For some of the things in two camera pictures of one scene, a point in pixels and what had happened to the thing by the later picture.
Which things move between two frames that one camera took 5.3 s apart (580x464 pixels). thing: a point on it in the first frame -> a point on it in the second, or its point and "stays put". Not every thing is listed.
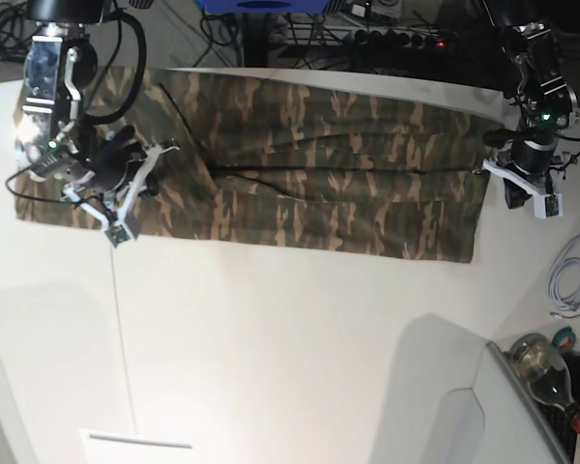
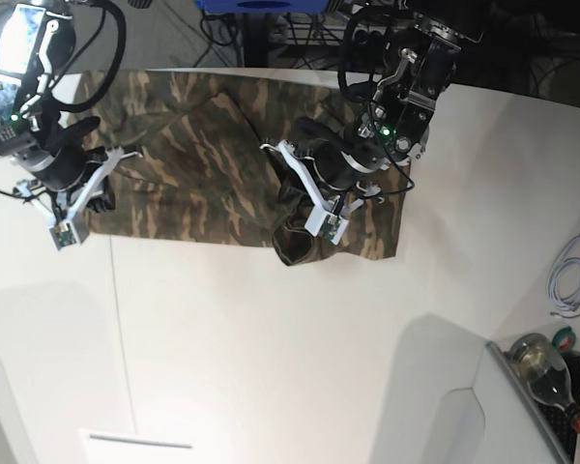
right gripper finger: x=514 y=196 -> x=288 y=204
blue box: x=263 y=6 stays put
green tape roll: x=565 y=338 stays put
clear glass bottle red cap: x=540 y=365 stays put
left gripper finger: x=155 y=177 -> x=103 y=203
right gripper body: x=533 y=157 -> x=336 y=159
